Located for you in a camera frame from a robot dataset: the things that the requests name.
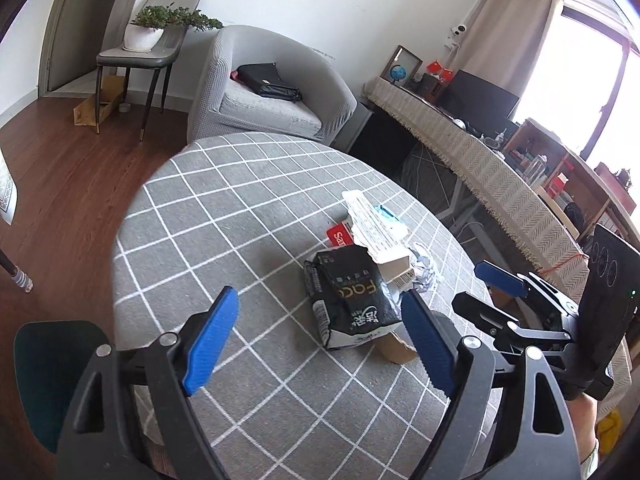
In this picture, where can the clear bottle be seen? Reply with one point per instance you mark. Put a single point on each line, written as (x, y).
(536, 170)

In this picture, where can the flat cardboard box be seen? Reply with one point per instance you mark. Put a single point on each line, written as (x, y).
(92, 107)

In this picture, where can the teal chair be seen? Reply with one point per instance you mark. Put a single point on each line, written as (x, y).
(45, 385)

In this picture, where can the round table with checked cloth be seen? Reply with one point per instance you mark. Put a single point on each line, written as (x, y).
(225, 210)

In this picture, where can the small cardboard box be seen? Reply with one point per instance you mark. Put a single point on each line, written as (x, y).
(395, 262)

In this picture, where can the black plastic packet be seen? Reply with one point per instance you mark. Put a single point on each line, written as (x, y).
(350, 290)

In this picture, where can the grey door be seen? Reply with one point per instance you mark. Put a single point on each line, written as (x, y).
(75, 20)

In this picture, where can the dark chair leg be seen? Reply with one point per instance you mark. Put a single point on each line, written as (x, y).
(22, 280)

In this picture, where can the dark wooden box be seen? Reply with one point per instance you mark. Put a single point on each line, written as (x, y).
(432, 87)

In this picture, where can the wooden picture frame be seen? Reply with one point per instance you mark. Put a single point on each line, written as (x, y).
(414, 62)

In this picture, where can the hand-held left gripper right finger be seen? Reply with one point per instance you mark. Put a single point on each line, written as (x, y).
(425, 345)

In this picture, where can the wooden shelf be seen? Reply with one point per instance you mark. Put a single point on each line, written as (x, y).
(575, 160)

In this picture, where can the small red flags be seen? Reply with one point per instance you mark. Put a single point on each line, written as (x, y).
(436, 66)

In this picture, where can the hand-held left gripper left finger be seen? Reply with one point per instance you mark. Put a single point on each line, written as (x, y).
(210, 345)

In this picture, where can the potted plant in white pot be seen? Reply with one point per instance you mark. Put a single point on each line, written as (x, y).
(142, 37)

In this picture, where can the person's right forearm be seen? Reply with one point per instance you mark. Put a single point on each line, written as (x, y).
(582, 425)

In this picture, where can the yellow object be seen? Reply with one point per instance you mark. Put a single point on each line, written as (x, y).
(609, 430)

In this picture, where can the beige curtain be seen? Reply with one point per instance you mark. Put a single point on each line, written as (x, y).
(515, 35)

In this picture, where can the white patterned cloth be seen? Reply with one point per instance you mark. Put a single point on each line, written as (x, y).
(7, 190)

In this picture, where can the black monitor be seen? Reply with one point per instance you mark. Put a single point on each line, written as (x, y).
(480, 100)

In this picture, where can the black cabinet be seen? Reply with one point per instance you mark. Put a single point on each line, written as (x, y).
(380, 137)

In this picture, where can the white desk leg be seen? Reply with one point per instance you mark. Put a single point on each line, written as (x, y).
(465, 210)

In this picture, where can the paper ball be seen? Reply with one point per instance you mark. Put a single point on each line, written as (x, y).
(425, 265)

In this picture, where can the black handbag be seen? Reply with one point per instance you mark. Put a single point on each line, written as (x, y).
(265, 82)

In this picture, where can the white desk gadget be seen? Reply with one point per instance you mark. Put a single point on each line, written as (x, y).
(494, 142)

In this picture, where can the long desk with beige cloth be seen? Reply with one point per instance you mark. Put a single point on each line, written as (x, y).
(500, 180)

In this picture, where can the grey dining chair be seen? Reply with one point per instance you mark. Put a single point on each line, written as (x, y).
(165, 0)

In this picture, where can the white security camera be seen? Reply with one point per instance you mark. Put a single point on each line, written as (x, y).
(457, 30)

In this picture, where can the small blue globe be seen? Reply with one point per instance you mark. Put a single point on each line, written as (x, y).
(398, 74)

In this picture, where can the red card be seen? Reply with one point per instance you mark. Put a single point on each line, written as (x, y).
(339, 235)

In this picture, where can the grey armchair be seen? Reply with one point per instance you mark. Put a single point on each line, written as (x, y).
(270, 110)

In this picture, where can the brown cardboard piece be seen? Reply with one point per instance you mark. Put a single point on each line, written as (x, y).
(397, 350)

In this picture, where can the window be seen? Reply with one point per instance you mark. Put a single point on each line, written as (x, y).
(590, 70)

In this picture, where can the red box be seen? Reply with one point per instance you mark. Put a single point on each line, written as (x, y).
(559, 184)

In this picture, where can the white plastic package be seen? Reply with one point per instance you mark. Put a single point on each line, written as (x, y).
(370, 225)

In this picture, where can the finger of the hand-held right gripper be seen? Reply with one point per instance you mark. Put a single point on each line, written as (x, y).
(480, 310)
(500, 279)

